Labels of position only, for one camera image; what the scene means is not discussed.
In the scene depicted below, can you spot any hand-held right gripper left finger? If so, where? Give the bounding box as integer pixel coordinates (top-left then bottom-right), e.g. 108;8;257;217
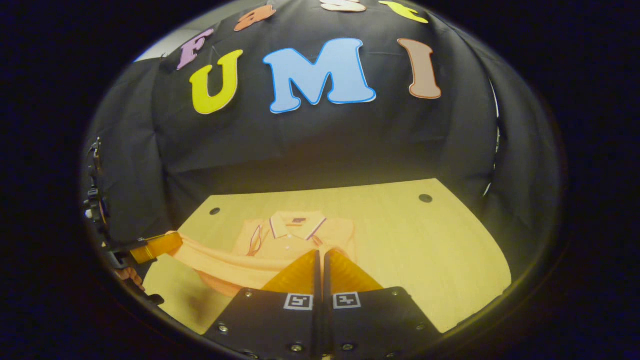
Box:
204;248;322;360

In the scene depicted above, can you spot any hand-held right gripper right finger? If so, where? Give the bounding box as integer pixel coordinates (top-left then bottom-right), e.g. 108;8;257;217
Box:
322;248;445;360

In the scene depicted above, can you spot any orange T-shirt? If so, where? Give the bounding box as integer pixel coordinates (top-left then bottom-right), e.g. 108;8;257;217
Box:
167;210;359;299

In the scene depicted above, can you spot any black backdrop cloth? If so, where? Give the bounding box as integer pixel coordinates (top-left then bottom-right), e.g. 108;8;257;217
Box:
82;0;563;281

